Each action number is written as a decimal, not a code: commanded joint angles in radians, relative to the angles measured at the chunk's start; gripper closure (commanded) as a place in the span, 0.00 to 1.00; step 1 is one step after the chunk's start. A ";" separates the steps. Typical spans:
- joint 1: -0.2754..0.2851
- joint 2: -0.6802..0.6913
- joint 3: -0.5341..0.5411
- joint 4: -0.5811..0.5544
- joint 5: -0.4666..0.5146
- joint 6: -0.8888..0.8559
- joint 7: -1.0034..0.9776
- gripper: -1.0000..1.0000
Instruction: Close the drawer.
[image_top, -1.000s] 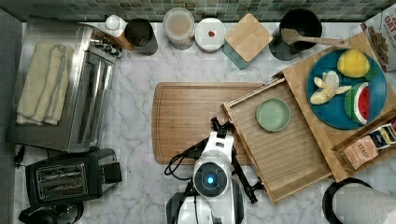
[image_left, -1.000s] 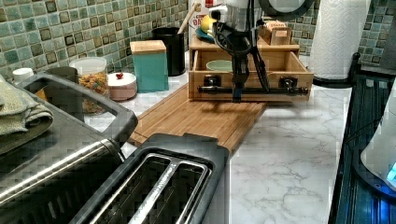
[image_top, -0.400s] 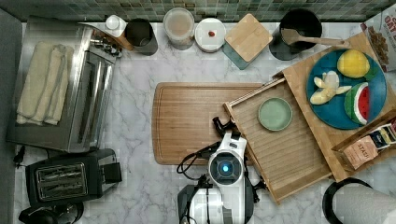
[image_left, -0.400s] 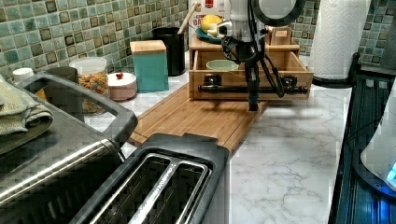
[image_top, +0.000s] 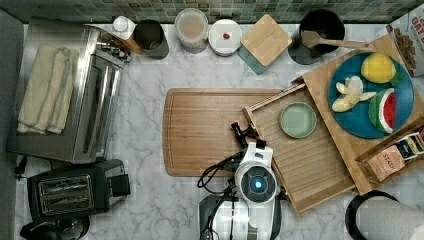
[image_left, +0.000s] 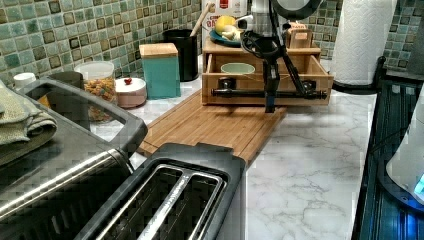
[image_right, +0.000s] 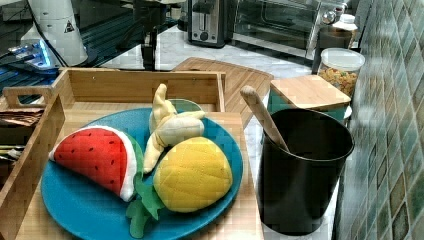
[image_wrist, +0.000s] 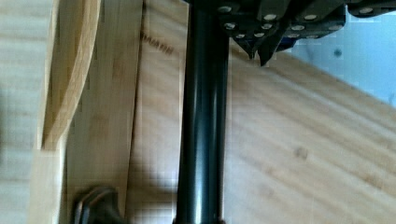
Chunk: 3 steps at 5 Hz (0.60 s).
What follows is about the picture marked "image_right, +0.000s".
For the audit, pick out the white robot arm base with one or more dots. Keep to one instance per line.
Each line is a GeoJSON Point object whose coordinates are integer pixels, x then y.
{"type": "Point", "coordinates": [54, 40]}

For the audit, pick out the wooden drawer box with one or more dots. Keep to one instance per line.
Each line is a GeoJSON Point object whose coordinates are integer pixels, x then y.
{"type": "Point", "coordinates": [240, 222]}

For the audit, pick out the pale green bowl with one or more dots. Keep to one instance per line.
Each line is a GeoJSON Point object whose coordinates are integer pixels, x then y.
{"type": "Point", "coordinates": [184, 105]}

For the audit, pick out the plush peeled banana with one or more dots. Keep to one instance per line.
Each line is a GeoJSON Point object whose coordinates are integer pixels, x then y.
{"type": "Point", "coordinates": [168, 127]}

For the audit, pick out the bamboo cutting board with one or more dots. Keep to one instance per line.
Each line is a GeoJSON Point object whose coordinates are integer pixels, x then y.
{"type": "Point", "coordinates": [236, 76]}

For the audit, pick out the plush yellow pineapple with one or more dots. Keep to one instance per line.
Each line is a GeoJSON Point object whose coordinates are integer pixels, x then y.
{"type": "Point", "coordinates": [193, 175]}

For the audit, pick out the black silver toaster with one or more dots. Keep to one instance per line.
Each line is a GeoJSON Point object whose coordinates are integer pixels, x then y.
{"type": "Point", "coordinates": [209, 22]}

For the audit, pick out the teal canister with wooden lid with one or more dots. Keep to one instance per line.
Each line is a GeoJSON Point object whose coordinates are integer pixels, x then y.
{"type": "Point", "coordinates": [308, 92]}

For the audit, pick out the black utensil holder cup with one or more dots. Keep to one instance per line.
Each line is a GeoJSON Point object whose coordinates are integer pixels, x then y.
{"type": "Point", "coordinates": [295, 185]}

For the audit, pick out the plush watermelon slice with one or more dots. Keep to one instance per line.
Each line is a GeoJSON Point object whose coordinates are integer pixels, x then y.
{"type": "Point", "coordinates": [107, 156]}

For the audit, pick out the toaster oven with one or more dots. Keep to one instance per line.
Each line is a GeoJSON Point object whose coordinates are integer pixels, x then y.
{"type": "Point", "coordinates": [288, 26]}

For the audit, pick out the clear cereal jar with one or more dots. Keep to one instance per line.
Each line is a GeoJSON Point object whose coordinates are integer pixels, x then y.
{"type": "Point", "coordinates": [340, 67]}

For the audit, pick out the blue plate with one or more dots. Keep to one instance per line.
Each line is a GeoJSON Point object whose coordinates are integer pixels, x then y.
{"type": "Point", "coordinates": [90, 212]}

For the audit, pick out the white lidded bottle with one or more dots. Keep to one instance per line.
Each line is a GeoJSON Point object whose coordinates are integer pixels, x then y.
{"type": "Point", "coordinates": [346, 22]}

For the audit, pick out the wooden utensil handle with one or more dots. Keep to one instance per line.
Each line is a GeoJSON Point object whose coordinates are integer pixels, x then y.
{"type": "Point", "coordinates": [254, 102]}

